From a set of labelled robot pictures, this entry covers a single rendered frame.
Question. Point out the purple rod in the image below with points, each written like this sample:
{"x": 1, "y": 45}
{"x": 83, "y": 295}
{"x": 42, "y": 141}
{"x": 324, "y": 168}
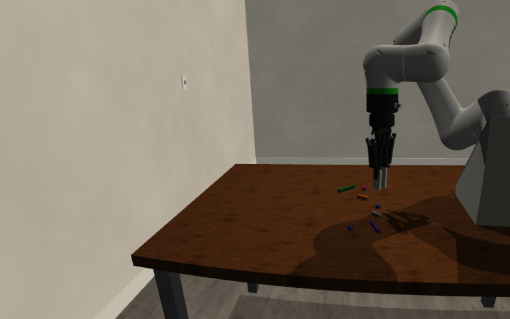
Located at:
{"x": 375, "y": 227}

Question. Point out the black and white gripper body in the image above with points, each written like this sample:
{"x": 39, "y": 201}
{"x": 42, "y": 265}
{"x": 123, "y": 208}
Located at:
{"x": 378, "y": 122}

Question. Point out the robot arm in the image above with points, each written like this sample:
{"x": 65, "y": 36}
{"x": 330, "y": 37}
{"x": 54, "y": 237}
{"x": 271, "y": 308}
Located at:
{"x": 420, "y": 53}

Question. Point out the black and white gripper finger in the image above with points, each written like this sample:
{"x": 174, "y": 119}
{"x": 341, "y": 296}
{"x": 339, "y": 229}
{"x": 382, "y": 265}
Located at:
{"x": 375, "y": 159}
{"x": 387, "y": 156}

